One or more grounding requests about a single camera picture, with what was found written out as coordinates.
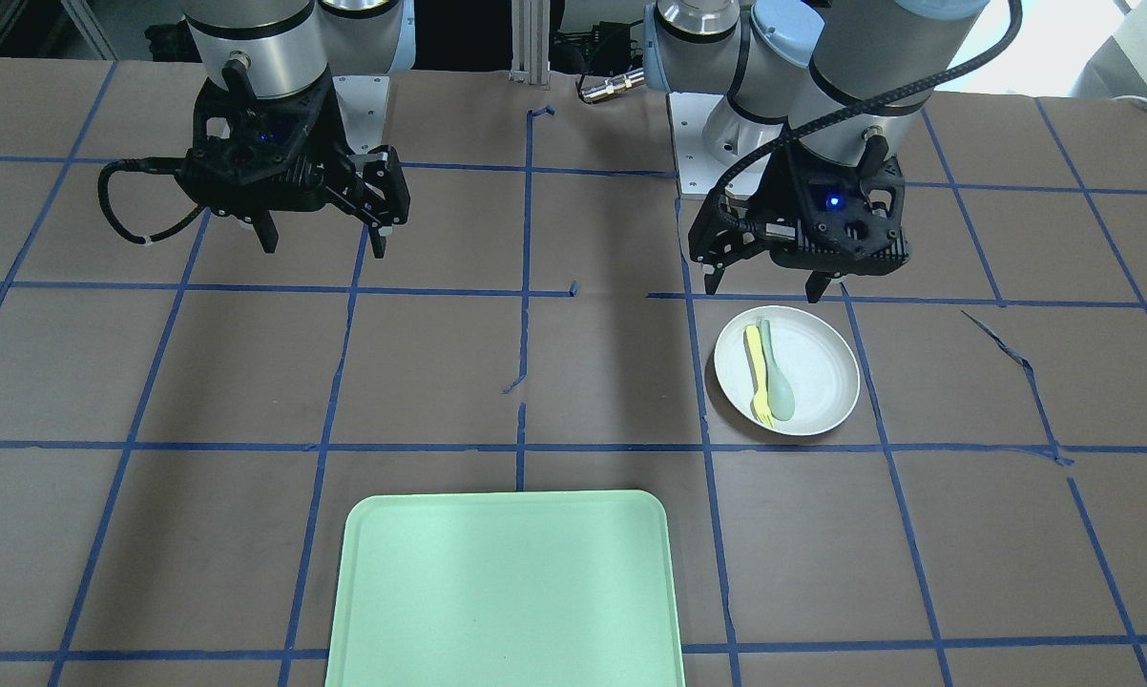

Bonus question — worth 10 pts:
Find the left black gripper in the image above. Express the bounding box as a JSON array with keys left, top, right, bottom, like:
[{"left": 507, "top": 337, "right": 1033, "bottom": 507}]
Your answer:
[{"left": 690, "top": 134, "right": 912, "bottom": 303}]

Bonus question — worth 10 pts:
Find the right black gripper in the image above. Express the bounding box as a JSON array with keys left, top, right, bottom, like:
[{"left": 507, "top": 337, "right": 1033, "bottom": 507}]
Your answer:
[{"left": 181, "top": 67, "right": 409, "bottom": 260}]

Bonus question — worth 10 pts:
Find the white round plate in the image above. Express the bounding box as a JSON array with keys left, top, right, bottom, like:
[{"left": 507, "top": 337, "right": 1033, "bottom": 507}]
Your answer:
[{"left": 712, "top": 305, "right": 863, "bottom": 436}]

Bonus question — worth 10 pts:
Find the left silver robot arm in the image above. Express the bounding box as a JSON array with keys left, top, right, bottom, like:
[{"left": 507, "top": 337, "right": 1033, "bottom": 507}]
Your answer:
[{"left": 643, "top": 1, "right": 1007, "bottom": 302}]

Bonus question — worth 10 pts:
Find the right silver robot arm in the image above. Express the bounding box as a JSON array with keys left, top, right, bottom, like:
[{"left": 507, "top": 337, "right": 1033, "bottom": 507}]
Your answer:
[{"left": 175, "top": 1, "right": 416, "bottom": 258}]

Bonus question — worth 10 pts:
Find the yellow plastic fork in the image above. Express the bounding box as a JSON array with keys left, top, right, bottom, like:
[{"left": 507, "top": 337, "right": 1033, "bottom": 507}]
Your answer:
[{"left": 743, "top": 323, "right": 777, "bottom": 427}]

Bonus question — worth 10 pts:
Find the pale green plastic spoon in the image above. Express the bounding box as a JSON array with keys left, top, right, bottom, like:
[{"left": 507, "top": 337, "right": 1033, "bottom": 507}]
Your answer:
[{"left": 760, "top": 319, "right": 797, "bottom": 422}]

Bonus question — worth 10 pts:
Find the light green tray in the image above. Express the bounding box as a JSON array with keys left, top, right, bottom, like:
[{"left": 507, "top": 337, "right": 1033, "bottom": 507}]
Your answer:
[{"left": 325, "top": 489, "right": 684, "bottom": 686}]

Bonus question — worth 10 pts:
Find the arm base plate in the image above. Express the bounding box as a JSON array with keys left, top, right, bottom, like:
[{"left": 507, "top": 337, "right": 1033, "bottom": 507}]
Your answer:
[
  {"left": 334, "top": 75, "right": 391, "bottom": 156},
  {"left": 668, "top": 93, "right": 729, "bottom": 200}
]

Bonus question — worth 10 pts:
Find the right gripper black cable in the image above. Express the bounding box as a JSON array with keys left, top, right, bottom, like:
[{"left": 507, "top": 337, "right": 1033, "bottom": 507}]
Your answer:
[{"left": 97, "top": 157, "right": 210, "bottom": 245}]

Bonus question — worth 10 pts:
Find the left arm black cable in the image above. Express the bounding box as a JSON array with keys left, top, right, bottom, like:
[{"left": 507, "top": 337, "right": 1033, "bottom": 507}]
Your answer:
[{"left": 710, "top": 0, "right": 1025, "bottom": 220}]

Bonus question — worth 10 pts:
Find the aluminium frame post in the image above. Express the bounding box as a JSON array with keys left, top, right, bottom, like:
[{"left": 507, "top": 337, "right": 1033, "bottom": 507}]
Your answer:
[{"left": 508, "top": 0, "right": 552, "bottom": 89}]

